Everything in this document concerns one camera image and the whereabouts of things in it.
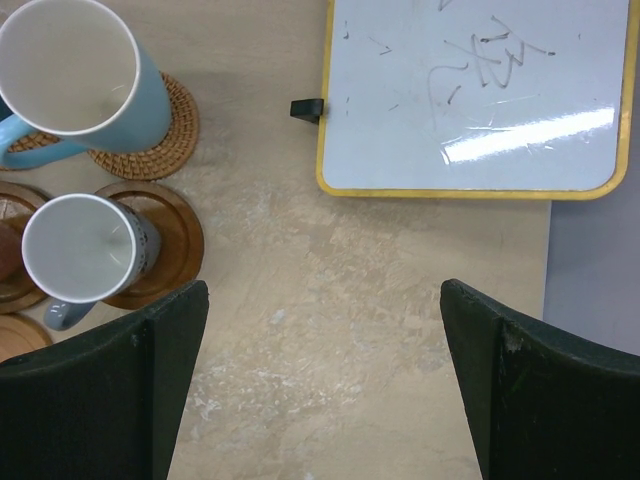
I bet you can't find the light blue mug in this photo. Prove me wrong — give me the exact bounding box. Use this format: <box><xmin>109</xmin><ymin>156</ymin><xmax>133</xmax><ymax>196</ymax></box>
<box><xmin>1</xmin><ymin>1</ymin><xmax>171</xmax><ymax>170</ymax></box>

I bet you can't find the blue grey mug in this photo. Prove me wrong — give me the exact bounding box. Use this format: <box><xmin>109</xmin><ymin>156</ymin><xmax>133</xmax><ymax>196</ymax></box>
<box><xmin>21</xmin><ymin>193</ymin><xmax>162</xmax><ymax>331</ymax></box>

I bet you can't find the small whiteboard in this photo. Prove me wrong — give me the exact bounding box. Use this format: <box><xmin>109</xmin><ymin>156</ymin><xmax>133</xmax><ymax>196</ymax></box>
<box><xmin>290</xmin><ymin>0</ymin><xmax>639</xmax><ymax>201</ymax></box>

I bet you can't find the dark ringed wooden coaster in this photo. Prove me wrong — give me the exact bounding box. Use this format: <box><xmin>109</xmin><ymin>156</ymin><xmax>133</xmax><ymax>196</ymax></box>
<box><xmin>1</xmin><ymin>181</ymin><xmax>50</xmax><ymax>314</ymax></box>

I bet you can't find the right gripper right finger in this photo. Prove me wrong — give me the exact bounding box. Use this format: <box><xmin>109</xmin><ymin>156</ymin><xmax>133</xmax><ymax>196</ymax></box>
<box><xmin>440</xmin><ymin>279</ymin><xmax>639</xmax><ymax>479</ymax></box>

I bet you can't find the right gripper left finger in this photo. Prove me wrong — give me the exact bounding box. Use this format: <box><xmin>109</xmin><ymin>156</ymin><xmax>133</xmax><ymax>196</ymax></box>
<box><xmin>1</xmin><ymin>280</ymin><xmax>209</xmax><ymax>479</ymax></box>

